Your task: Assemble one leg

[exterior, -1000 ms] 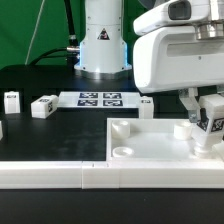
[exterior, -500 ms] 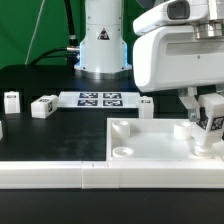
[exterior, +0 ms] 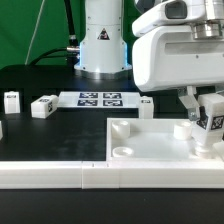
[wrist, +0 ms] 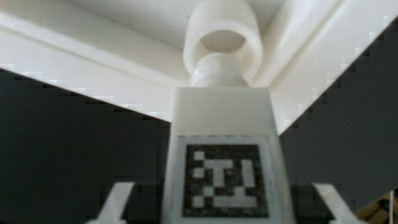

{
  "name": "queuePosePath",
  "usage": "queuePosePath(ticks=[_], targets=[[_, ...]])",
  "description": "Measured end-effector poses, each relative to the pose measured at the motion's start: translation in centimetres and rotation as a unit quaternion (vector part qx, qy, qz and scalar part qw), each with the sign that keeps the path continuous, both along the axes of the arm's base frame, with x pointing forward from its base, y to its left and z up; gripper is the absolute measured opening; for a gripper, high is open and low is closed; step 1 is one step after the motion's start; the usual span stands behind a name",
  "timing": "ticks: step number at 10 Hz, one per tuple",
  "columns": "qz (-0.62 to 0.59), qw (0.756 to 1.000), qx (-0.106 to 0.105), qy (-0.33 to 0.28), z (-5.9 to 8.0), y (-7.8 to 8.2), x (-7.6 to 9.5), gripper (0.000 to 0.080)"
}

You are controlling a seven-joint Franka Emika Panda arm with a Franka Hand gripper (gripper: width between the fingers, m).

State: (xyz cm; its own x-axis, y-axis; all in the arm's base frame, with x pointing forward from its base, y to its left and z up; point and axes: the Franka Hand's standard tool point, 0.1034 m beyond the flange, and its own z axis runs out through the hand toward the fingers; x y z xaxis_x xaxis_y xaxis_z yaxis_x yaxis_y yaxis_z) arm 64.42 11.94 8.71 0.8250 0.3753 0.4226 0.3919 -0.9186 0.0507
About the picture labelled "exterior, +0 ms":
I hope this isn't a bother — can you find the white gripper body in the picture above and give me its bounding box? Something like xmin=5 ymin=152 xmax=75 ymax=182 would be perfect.
xmin=132 ymin=26 xmax=224 ymax=92

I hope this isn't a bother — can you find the white square tabletop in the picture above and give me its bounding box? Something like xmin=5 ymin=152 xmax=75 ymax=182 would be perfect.
xmin=106 ymin=118 xmax=224 ymax=162

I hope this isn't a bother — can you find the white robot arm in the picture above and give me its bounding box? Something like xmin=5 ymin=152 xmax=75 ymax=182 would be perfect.
xmin=75 ymin=0 xmax=224 ymax=120

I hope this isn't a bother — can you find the white fiducial marker sheet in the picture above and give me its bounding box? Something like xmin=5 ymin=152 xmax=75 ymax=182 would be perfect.
xmin=58 ymin=91 xmax=140 ymax=108

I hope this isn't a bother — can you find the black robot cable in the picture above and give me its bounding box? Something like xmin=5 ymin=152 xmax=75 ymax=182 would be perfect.
xmin=29 ymin=0 xmax=81 ymax=66

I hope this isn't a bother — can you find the thin white cable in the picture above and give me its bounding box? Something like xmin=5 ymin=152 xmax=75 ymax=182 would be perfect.
xmin=24 ymin=0 xmax=46 ymax=66

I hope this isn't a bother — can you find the white front obstacle wall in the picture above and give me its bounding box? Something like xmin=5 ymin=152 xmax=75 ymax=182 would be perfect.
xmin=0 ymin=161 xmax=224 ymax=189

